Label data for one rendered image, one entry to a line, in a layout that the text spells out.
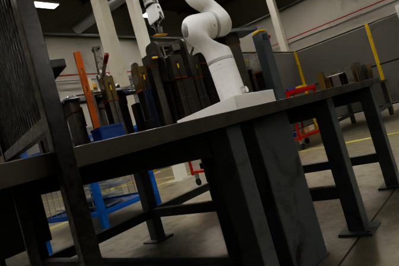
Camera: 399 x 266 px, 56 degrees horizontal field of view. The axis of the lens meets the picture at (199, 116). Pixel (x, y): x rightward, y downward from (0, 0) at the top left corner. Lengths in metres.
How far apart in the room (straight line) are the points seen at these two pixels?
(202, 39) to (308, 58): 8.08
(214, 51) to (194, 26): 0.14
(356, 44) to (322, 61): 0.85
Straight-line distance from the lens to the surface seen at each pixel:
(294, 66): 9.50
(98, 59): 1.94
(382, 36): 9.16
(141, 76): 1.92
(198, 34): 1.64
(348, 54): 9.33
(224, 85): 1.61
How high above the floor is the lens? 0.66
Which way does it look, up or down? 3 degrees up
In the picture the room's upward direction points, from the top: 16 degrees counter-clockwise
